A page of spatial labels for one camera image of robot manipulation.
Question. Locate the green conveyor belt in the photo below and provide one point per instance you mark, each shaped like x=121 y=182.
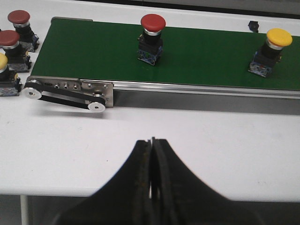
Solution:
x=108 y=51

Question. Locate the small black object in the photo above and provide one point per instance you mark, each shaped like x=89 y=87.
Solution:
x=253 y=26

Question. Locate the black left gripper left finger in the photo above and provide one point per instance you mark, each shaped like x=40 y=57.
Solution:
x=123 y=200

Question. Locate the yellow mushroom push button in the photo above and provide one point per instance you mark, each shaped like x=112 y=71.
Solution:
x=269 y=54
x=10 y=83

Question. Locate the aluminium conveyor side rail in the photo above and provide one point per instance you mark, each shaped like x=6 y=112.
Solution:
x=194 y=89

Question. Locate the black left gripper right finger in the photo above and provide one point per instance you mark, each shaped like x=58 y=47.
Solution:
x=187 y=200

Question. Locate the dark red push button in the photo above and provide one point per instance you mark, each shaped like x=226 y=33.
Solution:
x=21 y=22
x=18 y=58

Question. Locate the steel conveyor support bracket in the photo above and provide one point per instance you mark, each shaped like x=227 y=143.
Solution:
x=103 y=89

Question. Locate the red mushroom push button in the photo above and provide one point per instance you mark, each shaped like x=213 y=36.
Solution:
x=150 y=45

